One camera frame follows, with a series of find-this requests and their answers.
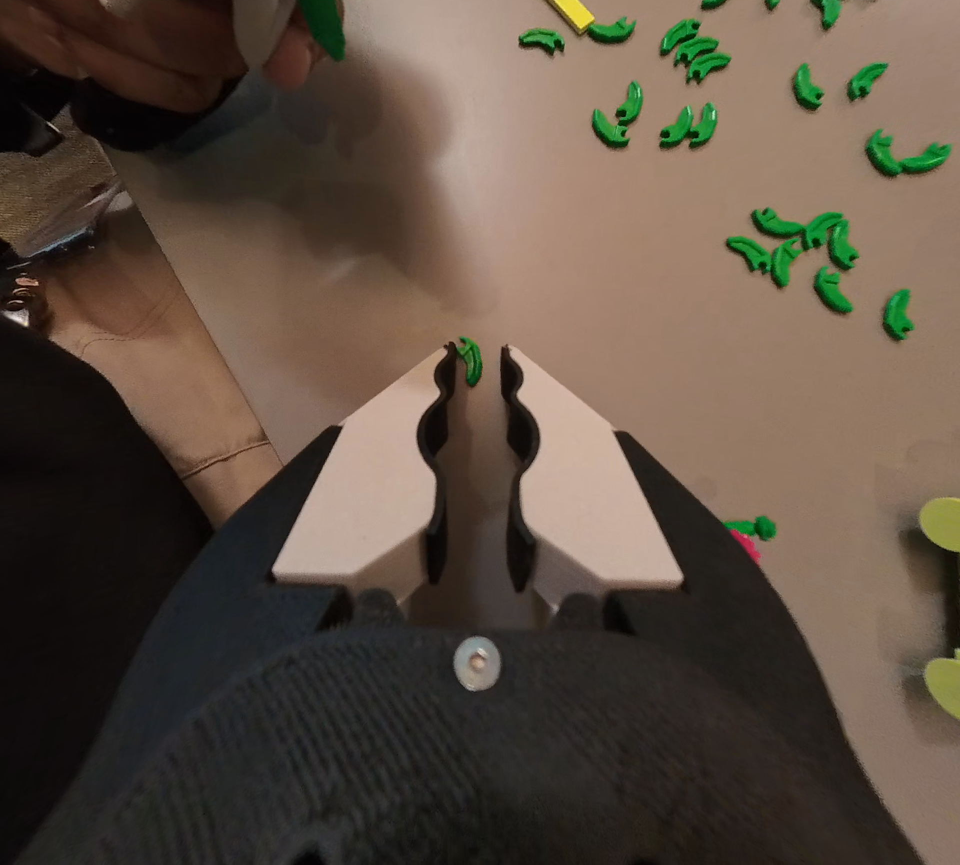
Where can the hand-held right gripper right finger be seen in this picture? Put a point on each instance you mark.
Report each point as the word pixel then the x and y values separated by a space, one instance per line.
pixel 600 505

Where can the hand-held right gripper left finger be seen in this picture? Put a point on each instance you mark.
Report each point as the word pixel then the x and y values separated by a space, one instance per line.
pixel 360 505

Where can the single green leaf piece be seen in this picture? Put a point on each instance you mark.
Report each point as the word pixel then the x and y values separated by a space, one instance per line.
pixel 472 362

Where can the person's left hand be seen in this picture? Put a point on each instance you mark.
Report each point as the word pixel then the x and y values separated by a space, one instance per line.
pixel 112 47

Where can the small brick flower plant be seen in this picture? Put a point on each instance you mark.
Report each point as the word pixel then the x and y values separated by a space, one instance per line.
pixel 750 529

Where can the scattered green leaf pieces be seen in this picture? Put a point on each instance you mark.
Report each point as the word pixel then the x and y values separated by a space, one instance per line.
pixel 611 32

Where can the person's black jacket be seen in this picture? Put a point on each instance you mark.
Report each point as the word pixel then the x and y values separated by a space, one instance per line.
pixel 75 505

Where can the lime green toy pot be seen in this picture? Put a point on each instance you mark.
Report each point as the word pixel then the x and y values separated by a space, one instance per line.
pixel 941 524

